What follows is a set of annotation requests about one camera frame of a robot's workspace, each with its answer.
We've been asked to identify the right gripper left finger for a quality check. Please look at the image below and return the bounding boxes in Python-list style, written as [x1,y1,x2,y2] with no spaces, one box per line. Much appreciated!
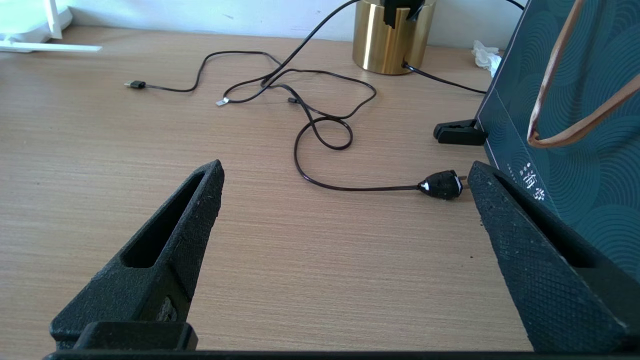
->
[50,160,226,351]

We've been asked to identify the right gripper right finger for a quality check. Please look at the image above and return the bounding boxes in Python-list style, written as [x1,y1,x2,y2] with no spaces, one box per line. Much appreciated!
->
[467,161,640,353]

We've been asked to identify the white wifi router with antennas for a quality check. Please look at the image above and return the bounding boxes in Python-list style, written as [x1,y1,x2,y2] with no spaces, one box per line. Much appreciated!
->
[0,0,103,53]

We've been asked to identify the dark monitor screen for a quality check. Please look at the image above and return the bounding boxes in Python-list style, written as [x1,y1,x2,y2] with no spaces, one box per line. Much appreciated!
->
[475,0,640,286]

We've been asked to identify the black plastic clip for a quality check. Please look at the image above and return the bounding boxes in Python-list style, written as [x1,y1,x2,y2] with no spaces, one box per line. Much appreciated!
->
[433,119,487,146]

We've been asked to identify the crumpled white tissue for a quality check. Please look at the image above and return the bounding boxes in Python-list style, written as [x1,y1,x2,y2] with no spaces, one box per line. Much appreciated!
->
[471,41,502,71]

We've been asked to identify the brass desk lamp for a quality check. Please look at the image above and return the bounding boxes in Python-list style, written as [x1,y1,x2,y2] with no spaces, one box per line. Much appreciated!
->
[352,0,436,76]

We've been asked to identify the black lamp power cable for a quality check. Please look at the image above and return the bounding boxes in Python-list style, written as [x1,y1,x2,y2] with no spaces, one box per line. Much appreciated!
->
[260,0,526,201]

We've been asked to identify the black usb cable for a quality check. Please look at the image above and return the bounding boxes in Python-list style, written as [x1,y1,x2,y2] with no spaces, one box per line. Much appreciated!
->
[124,51,377,121]

